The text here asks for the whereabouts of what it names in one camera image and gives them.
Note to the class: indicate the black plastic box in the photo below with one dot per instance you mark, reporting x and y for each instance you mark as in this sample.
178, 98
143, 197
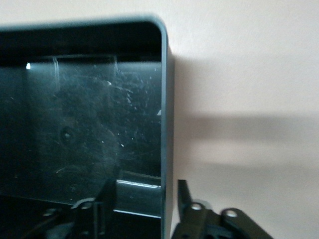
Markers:
82, 112

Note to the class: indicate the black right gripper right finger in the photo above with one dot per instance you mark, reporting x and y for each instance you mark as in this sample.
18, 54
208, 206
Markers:
199, 221

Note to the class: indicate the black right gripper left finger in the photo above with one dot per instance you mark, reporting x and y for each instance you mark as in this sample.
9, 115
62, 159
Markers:
99, 219

